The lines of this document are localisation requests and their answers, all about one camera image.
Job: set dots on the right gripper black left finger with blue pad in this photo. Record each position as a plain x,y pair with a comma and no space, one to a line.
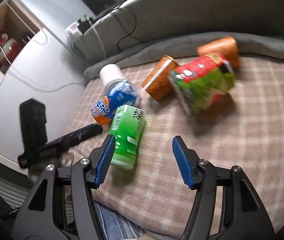
43,213

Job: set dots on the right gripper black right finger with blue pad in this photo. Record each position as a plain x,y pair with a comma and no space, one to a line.
243,215

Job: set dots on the green tea bottle cup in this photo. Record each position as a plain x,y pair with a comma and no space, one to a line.
127,127

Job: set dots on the blue orange bottle cup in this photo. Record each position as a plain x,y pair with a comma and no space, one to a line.
123,93

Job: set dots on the white paper cup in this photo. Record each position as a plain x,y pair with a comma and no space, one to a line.
109,74

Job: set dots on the orange patterned paper cup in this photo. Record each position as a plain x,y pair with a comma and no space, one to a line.
226,46

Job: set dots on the red white vase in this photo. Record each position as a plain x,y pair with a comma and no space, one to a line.
9,49

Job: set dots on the grey rolled blanket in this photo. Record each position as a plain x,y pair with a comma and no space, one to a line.
186,46

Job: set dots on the white power strip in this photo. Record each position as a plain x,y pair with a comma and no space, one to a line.
72,30

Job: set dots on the grey sofa back cushion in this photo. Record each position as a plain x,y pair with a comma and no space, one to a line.
141,21

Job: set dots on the wooden wall shelf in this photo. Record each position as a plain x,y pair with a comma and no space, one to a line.
17,28

